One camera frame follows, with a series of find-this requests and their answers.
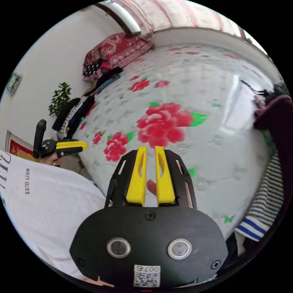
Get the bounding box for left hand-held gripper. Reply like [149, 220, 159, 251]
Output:
[41, 139, 89, 159]

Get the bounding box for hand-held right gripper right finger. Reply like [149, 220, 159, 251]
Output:
[155, 146, 176, 205]

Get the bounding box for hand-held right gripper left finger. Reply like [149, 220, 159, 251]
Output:
[126, 146, 147, 204]

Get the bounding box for red sweater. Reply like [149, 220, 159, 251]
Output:
[253, 95, 293, 159]

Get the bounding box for person's right hand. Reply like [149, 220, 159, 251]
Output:
[146, 179, 157, 196]

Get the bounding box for person's left hand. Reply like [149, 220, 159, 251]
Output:
[44, 152, 62, 168]

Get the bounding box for pile of dark clothes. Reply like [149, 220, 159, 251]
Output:
[84, 67, 124, 95]
[52, 95, 97, 140]

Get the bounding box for green potted plant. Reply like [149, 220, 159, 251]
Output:
[47, 82, 72, 118]

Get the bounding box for bed with flower print sheet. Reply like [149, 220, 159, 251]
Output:
[77, 43, 278, 241]

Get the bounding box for person's body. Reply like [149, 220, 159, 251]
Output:
[0, 150, 108, 280]

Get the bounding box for pile of striped clothes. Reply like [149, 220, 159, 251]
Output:
[234, 128, 285, 257]

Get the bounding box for red patterned folded quilt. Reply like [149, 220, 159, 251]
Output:
[82, 32, 155, 81]

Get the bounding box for pink striped curtain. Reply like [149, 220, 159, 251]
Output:
[114, 0, 244, 35]

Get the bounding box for wall clock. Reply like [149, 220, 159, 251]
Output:
[6, 72, 23, 96]

